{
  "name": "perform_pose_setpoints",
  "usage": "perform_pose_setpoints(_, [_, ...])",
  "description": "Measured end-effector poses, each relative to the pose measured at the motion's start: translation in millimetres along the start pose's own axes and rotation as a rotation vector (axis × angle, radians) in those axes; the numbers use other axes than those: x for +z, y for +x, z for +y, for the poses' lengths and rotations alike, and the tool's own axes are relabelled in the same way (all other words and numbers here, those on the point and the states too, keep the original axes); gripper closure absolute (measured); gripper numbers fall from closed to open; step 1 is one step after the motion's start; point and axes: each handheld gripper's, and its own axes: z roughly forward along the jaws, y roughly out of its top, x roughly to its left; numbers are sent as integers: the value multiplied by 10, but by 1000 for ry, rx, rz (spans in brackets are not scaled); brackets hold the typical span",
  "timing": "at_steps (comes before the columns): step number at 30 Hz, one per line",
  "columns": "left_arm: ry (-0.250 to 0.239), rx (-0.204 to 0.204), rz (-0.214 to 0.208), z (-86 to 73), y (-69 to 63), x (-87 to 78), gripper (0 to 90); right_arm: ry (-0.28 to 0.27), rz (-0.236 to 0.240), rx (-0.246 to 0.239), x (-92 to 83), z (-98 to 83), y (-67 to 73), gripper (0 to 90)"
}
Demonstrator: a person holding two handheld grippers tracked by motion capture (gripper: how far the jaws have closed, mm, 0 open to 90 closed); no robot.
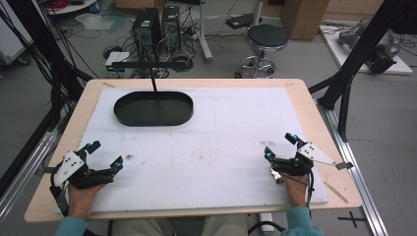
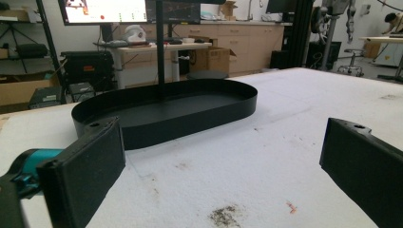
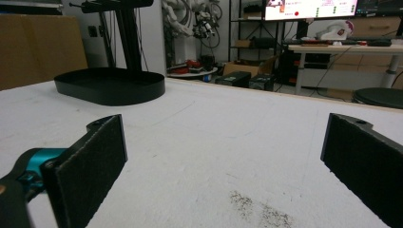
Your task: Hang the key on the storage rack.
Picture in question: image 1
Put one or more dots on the black metal frame strut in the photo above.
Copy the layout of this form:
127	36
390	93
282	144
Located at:
42	49
357	55

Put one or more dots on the black oval tray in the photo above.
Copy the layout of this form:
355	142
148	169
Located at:
153	109

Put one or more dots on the black round stool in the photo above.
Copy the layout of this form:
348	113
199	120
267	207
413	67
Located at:
266	42

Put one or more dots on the white panel on stand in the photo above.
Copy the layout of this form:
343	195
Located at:
11	39

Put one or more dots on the white foam board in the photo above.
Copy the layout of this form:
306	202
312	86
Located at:
203	147

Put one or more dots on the white round table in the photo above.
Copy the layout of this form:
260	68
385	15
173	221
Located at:
70	6

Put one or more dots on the black T-shaped stand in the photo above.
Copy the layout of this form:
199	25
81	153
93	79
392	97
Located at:
152	70

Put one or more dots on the thin wooden strip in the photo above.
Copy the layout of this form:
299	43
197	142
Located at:
336	192

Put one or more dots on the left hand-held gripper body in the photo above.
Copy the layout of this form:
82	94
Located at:
77	173

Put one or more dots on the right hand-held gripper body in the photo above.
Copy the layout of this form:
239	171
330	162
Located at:
295	165

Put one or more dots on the brown cardboard box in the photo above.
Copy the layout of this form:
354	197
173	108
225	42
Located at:
305	18

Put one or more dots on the black flat case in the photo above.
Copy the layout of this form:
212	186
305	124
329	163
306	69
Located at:
242	20

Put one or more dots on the person's left hand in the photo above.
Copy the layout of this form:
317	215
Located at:
80	200

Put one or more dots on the white platform with grey machine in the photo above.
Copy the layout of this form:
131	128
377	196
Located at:
367	46

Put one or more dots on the person's right hand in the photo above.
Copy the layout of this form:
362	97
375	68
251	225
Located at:
295	190

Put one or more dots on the small silver connector plug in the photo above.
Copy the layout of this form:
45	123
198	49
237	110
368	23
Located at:
276	175

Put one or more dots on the black computer tower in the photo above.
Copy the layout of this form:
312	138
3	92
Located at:
170	26
146	29

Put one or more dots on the white desk leg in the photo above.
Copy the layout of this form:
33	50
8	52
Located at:
203	32

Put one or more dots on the aluminium rail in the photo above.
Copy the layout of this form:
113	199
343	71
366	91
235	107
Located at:
26	170
354	170

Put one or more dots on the white box device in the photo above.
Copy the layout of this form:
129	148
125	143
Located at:
116	62

